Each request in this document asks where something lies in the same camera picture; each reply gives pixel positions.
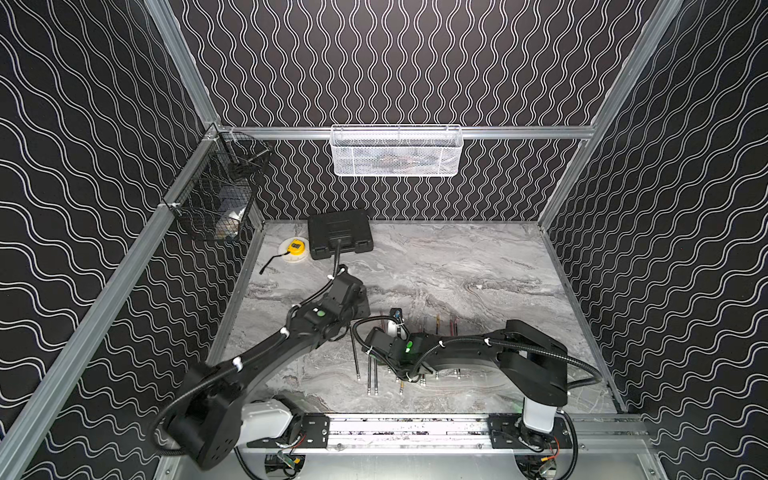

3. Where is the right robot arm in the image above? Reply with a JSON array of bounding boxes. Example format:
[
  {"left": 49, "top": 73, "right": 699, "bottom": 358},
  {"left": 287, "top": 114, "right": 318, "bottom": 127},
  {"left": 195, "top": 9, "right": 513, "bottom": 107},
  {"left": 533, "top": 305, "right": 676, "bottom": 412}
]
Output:
[{"left": 352, "top": 320, "right": 603, "bottom": 452}]

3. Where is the yellow tape measure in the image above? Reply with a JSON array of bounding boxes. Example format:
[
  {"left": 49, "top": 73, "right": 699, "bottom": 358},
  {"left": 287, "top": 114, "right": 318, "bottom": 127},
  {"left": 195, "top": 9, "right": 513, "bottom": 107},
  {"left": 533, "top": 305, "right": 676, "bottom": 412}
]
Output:
[{"left": 259, "top": 236, "right": 309, "bottom": 275}]

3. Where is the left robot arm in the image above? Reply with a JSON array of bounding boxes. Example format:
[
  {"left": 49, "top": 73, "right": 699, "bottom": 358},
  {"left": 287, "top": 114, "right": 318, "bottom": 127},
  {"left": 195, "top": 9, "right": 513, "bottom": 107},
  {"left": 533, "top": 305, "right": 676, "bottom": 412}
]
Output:
[{"left": 148, "top": 243, "right": 370, "bottom": 470}]

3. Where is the white mesh wall basket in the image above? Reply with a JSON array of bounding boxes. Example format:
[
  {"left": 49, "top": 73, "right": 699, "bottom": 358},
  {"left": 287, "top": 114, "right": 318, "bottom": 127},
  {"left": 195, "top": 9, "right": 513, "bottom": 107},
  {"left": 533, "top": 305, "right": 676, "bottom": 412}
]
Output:
[{"left": 329, "top": 124, "right": 464, "bottom": 178}]

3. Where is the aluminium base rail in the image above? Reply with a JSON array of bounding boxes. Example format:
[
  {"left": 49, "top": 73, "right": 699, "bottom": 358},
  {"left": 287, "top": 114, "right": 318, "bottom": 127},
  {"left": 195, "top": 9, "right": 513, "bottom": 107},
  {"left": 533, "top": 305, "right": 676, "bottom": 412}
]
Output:
[{"left": 161, "top": 411, "right": 667, "bottom": 480}]

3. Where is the black wire wall basket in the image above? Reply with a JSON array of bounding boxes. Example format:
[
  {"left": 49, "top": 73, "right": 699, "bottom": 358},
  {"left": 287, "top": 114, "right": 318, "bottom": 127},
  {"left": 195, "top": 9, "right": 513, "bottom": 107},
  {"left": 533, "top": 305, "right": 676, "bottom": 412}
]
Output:
[{"left": 168, "top": 125, "right": 275, "bottom": 244}]

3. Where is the black plastic tool case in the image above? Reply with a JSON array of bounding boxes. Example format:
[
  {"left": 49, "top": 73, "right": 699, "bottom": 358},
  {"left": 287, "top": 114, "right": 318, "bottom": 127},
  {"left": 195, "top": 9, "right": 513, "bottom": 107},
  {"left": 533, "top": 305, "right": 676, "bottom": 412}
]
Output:
[{"left": 307, "top": 209, "right": 374, "bottom": 260}]

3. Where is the dark grey pencil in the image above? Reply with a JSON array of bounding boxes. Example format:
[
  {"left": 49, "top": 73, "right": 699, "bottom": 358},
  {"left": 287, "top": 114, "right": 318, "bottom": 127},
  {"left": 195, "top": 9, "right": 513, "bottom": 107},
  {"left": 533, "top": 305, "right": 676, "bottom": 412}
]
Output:
[{"left": 350, "top": 336, "right": 361, "bottom": 382}]

